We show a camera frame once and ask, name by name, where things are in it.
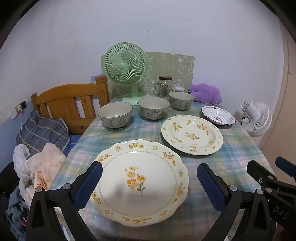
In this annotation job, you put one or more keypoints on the green cartoon printed mat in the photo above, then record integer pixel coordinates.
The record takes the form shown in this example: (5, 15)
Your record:
(171, 67)

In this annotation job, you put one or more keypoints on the round yellow floral plate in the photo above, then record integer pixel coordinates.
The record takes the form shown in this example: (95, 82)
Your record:
(192, 136)

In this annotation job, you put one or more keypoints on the beige door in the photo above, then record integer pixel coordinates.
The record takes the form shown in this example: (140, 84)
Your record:
(284, 92)

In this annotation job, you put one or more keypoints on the dark cloth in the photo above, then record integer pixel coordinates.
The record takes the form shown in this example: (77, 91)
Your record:
(9, 176)

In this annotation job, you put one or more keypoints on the pile of clothes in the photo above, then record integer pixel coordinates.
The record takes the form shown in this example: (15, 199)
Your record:
(18, 213)

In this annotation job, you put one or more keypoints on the cotton swab container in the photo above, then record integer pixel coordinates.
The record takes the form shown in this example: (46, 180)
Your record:
(179, 89)

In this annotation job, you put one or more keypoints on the purple plush toy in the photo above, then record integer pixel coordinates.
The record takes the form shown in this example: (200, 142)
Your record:
(205, 92)

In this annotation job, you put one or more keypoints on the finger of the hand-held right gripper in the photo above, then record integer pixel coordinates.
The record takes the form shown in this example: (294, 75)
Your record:
(284, 163)
(256, 169)

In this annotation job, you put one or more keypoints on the white fan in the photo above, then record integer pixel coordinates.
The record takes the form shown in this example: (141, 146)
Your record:
(256, 118)

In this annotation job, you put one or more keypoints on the plaid tablecloth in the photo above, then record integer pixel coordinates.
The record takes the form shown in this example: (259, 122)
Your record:
(143, 132)

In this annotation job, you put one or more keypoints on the small red floral plate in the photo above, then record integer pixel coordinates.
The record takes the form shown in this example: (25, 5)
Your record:
(217, 117)

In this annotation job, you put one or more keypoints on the green desk fan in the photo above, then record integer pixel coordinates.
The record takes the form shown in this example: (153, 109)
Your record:
(124, 64)

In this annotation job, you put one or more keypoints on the blue bed sheet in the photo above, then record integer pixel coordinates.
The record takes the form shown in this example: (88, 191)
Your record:
(74, 141)

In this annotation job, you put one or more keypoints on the pink cloth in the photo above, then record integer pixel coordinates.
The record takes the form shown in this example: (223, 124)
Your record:
(48, 164)

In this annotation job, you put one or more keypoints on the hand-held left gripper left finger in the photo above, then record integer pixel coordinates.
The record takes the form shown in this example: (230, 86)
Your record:
(89, 185)

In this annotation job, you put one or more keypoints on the grey-green floral bowl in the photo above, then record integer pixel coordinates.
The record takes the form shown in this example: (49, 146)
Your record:
(181, 99)
(114, 114)
(153, 107)

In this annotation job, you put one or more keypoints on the wooden bed headboard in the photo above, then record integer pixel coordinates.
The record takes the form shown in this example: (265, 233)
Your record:
(67, 99)

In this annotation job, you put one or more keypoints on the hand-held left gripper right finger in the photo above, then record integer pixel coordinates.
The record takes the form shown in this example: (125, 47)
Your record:
(211, 187)

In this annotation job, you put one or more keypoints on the wall socket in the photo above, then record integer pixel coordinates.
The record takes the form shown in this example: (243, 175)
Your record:
(22, 107)

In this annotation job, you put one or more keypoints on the glass jar with brown lid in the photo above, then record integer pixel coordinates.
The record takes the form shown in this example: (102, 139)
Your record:
(164, 87)

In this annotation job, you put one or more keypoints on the scalloped yellow floral plate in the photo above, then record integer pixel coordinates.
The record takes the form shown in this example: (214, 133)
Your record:
(143, 162)

